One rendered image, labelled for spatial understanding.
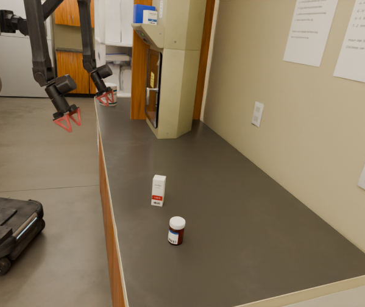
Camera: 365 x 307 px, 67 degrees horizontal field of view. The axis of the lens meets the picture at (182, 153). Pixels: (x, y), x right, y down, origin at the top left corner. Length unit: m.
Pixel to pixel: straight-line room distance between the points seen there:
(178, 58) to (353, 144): 0.88
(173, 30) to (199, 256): 1.05
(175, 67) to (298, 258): 1.03
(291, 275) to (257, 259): 0.09
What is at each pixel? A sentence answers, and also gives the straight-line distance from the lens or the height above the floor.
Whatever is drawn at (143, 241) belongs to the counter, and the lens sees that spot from 0.82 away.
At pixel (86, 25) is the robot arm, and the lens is 1.77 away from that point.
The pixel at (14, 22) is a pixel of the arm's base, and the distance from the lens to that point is 1.95.
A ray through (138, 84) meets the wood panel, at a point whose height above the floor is 1.17.
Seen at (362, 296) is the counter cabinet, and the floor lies 0.86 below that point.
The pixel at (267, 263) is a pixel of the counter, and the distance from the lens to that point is 0.83.
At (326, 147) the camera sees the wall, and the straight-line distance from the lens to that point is 1.10.
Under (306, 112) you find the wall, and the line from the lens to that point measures 1.17.
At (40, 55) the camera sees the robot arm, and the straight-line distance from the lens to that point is 1.32.
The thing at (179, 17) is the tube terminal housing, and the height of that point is 1.55.
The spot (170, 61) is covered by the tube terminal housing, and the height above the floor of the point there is 1.35.
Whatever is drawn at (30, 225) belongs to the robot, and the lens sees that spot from 2.19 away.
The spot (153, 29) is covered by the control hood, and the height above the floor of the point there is 1.49.
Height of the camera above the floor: 1.48
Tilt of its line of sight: 23 degrees down
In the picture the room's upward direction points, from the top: 6 degrees clockwise
